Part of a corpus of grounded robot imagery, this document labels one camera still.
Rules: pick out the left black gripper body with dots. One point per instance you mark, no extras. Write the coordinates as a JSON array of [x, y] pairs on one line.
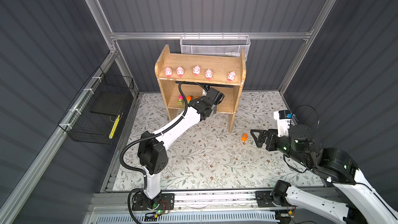
[[214, 110]]

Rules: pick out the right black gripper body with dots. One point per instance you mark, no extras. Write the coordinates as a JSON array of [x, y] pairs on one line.
[[273, 142]]

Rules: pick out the pink pig toy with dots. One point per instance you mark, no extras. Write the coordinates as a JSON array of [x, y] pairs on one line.
[[208, 74], [180, 71], [168, 72], [231, 76], [196, 70]]

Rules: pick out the orange green mixer truck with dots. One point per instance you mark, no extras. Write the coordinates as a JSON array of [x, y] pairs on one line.
[[189, 98]]

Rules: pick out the pink pig toy front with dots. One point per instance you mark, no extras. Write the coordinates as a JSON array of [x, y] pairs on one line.
[[196, 70]]

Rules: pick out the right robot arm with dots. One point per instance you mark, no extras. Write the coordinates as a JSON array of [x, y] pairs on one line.
[[337, 167]]

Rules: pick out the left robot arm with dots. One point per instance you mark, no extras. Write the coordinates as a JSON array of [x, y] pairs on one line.
[[153, 147]]

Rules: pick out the wooden two-tier shelf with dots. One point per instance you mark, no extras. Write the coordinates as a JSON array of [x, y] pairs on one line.
[[220, 67]]

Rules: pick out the orange toy car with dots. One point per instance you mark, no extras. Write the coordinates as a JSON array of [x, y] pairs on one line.
[[244, 137]]

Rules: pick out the yellow corn toy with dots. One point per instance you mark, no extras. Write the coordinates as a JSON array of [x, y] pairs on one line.
[[114, 127]]

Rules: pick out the white vented cover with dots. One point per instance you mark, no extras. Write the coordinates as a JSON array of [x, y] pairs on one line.
[[211, 217]]

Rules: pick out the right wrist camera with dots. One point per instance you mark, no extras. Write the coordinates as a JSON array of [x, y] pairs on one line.
[[284, 122]]

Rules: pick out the white wire mesh basket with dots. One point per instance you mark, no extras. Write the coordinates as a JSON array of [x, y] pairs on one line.
[[224, 45]]

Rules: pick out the black wire basket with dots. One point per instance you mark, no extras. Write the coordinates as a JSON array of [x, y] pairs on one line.
[[90, 117]]

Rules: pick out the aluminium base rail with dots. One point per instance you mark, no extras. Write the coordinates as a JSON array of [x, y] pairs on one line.
[[184, 200]]

